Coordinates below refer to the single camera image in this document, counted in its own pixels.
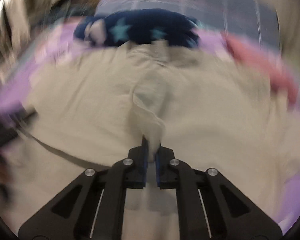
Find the blue plaid quilt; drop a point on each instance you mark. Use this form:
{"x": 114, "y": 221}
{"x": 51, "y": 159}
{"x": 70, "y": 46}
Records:
{"x": 249, "y": 18}

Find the beige grey cloth garment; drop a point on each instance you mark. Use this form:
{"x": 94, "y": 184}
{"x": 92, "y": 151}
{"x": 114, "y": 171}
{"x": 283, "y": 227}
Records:
{"x": 211, "y": 111}

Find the pink folded garment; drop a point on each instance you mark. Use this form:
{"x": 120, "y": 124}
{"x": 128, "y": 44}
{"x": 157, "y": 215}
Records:
{"x": 268, "y": 64}

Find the navy star pattern sock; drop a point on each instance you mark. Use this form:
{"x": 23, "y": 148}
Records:
{"x": 139, "y": 26}

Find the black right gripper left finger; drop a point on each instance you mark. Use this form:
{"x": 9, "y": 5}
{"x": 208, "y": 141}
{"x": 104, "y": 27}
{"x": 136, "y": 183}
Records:
{"x": 91, "y": 206}

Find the purple floral bed sheet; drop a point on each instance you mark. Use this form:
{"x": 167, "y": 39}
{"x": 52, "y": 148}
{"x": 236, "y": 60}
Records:
{"x": 57, "y": 44}

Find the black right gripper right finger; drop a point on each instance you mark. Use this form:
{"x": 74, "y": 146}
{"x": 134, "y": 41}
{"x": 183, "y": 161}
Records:
{"x": 209, "y": 205}

